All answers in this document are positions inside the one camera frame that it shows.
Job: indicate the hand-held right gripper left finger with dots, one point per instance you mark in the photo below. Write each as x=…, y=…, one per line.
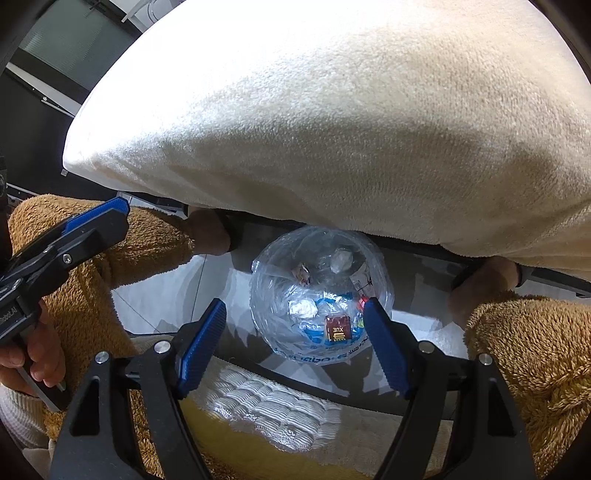
x=198, y=350

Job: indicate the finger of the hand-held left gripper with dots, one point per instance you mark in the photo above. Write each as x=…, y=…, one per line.
x=97, y=214
x=83, y=254

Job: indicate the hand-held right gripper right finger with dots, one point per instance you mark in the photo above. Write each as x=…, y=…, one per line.
x=390, y=350

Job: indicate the dark red carton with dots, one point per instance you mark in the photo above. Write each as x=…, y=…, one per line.
x=337, y=330

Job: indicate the white red printed wrapper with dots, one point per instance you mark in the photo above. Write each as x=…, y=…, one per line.
x=362, y=282

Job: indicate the white tissue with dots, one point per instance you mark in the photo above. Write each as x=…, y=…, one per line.
x=341, y=263

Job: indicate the clear plastic bag blue print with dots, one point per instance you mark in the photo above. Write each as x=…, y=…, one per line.
x=286, y=286

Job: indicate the person's left forearm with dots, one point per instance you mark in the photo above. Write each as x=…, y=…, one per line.
x=18, y=415

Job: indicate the person's left hand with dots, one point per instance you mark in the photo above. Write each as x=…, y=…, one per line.
x=44, y=360

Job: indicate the white knit sweater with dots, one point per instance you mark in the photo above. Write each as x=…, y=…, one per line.
x=268, y=406

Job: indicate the yellow cloth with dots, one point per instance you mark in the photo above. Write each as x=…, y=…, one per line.
x=231, y=447

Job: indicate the frosted glass door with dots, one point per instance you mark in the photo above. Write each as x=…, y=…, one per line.
x=69, y=41

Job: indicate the bed with beige blanket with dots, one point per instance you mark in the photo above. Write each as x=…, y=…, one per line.
x=323, y=138

